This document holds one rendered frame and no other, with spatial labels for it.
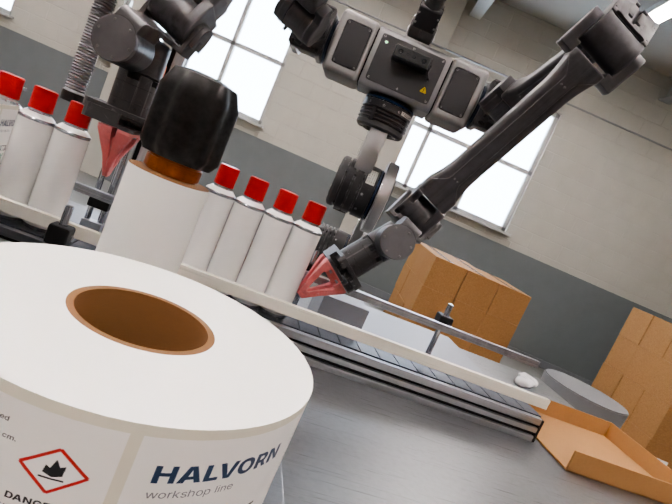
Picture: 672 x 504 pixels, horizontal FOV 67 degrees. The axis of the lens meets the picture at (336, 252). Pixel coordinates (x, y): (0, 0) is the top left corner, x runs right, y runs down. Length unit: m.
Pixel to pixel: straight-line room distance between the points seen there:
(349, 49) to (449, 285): 2.94
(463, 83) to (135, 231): 1.00
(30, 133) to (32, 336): 0.66
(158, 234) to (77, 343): 0.31
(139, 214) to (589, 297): 6.60
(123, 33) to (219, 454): 0.58
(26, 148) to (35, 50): 6.53
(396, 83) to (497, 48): 5.27
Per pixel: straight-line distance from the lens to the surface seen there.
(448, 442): 0.87
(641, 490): 1.16
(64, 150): 0.88
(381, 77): 1.35
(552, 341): 6.92
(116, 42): 0.73
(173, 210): 0.55
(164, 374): 0.25
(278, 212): 0.84
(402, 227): 0.81
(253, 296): 0.85
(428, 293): 4.06
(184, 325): 0.33
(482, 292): 4.15
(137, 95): 0.79
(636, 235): 7.07
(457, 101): 1.36
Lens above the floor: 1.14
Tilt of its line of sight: 8 degrees down
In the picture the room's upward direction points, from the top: 24 degrees clockwise
